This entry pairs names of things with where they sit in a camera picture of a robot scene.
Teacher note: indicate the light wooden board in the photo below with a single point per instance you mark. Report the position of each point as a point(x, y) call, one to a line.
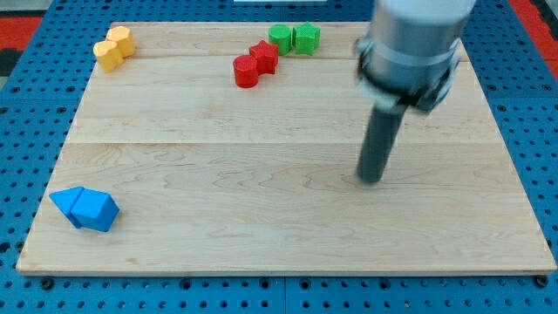
point(214, 180)

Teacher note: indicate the green cylinder block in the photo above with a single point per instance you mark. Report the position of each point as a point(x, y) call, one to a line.
point(280, 34)

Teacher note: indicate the blue cube block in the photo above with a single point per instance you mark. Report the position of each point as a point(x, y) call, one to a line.
point(94, 210)

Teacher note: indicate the blue triangular prism block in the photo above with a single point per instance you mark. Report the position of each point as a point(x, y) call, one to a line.
point(65, 200)

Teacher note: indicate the red star block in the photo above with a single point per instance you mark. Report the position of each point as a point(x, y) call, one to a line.
point(266, 56)

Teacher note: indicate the green star block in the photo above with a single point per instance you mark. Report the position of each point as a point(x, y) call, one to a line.
point(306, 38)

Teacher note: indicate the yellow hexagon block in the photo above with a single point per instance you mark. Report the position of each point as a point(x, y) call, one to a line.
point(123, 37)

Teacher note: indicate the yellow heart-shaped block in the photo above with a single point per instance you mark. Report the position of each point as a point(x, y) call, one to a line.
point(108, 55)

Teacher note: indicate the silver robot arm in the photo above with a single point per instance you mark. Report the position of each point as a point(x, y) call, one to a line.
point(408, 55)

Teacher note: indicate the red cylinder block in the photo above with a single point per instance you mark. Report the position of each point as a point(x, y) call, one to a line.
point(245, 71)

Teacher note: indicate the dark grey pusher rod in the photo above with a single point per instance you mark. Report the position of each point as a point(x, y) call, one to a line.
point(382, 130)

